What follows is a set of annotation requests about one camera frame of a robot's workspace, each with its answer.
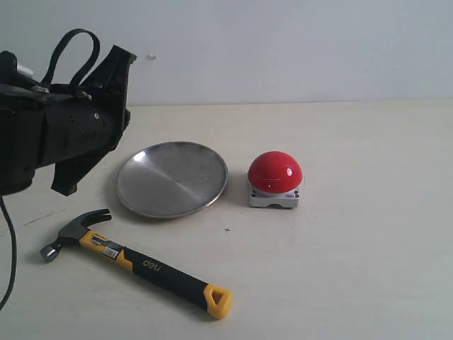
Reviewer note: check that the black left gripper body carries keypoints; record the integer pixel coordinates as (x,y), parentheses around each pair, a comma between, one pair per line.
(74,126)

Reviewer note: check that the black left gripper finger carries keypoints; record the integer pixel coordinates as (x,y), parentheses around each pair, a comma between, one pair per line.
(70,172)
(108,82)

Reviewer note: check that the yellow black claw hammer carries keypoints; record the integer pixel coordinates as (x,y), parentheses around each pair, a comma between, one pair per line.
(214,300)

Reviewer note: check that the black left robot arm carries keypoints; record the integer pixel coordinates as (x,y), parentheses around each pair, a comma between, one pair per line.
(21,124)

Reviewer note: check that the red dome push button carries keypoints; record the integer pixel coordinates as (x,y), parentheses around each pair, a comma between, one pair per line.
(274,179)

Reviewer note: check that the round stainless steel plate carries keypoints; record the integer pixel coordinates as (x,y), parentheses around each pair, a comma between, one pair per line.
(171,180)

